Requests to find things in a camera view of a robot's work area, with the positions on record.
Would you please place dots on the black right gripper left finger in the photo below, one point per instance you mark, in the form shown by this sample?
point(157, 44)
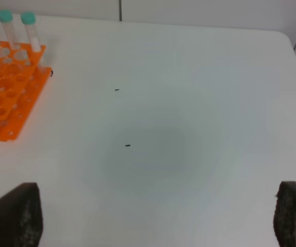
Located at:
point(21, 218)

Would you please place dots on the orange test tube rack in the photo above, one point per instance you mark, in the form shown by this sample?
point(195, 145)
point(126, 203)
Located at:
point(21, 82)

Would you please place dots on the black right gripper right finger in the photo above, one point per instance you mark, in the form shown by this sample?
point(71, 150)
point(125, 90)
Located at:
point(284, 220)

